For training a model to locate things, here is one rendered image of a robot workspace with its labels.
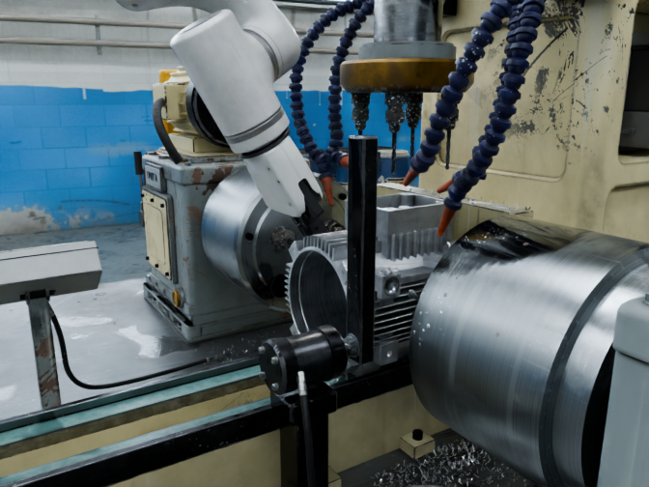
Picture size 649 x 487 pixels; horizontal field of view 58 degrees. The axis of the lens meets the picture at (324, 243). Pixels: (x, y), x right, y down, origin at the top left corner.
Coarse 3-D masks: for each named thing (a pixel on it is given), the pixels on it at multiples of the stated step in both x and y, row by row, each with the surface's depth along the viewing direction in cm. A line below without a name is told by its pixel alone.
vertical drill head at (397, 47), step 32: (384, 0) 74; (416, 0) 73; (384, 32) 75; (416, 32) 73; (352, 64) 74; (384, 64) 71; (416, 64) 70; (448, 64) 71; (352, 96) 80; (416, 96) 84; (448, 128) 79; (448, 160) 81
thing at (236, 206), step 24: (240, 168) 109; (216, 192) 106; (240, 192) 100; (336, 192) 102; (216, 216) 103; (240, 216) 95; (264, 216) 96; (288, 216) 98; (336, 216) 103; (216, 240) 102; (240, 240) 95; (264, 240) 96; (216, 264) 106; (240, 264) 96; (264, 264) 97; (240, 288) 103; (264, 288) 99
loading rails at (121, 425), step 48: (144, 384) 76; (192, 384) 78; (240, 384) 79; (336, 384) 76; (384, 384) 79; (0, 432) 67; (48, 432) 67; (96, 432) 69; (144, 432) 73; (192, 432) 65; (240, 432) 68; (336, 432) 76; (384, 432) 81; (432, 432) 86; (0, 480) 58; (48, 480) 57; (96, 480) 60; (144, 480) 63; (192, 480) 66; (240, 480) 70; (336, 480) 74
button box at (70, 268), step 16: (0, 256) 78; (16, 256) 79; (32, 256) 80; (48, 256) 81; (64, 256) 82; (80, 256) 83; (96, 256) 84; (0, 272) 77; (16, 272) 78; (32, 272) 79; (48, 272) 80; (64, 272) 81; (80, 272) 82; (96, 272) 83; (0, 288) 77; (16, 288) 79; (32, 288) 80; (64, 288) 84; (80, 288) 86; (96, 288) 88; (0, 304) 82
